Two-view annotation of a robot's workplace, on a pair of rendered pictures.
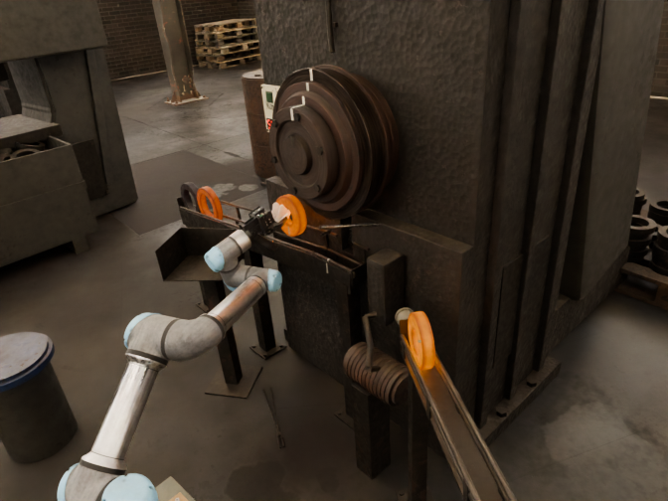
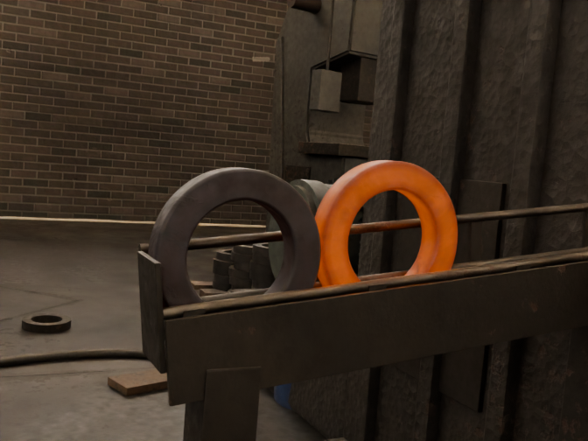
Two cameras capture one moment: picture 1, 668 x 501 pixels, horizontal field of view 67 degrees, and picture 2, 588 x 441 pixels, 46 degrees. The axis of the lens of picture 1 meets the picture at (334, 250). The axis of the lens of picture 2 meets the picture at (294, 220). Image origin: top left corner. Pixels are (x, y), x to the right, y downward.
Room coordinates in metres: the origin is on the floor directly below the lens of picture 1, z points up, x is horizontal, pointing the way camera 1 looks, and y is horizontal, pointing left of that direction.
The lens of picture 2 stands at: (2.16, 1.38, 0.74)
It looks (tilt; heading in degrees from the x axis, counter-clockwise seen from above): 5 degrees down; 284
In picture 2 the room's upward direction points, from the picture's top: 5 degrees clockwise
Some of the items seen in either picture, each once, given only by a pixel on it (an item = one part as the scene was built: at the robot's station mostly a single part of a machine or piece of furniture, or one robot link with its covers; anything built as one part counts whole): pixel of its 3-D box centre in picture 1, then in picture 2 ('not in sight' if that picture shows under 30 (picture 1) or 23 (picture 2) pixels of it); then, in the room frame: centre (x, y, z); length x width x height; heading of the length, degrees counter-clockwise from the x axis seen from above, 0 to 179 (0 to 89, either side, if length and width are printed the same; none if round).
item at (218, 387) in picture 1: (215, 315); not in sight; (1.76, 0.52, 0.36); 0.26 x 0.20 x 0.72; 75
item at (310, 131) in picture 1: (301, 153); not in sight; (1.49, 0.08, 1.11); 0.28 x 0.06 x 0.28; 40
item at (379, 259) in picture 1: (386, 286); not in sight; (1.38, -0.16, 0.68); 0.11 x 0.08 x 0.24; 130
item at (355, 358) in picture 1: (380, 418); not in sight; (1.21, -0.11, 0.27); 0.22 x 0.13 x 0.53; 40
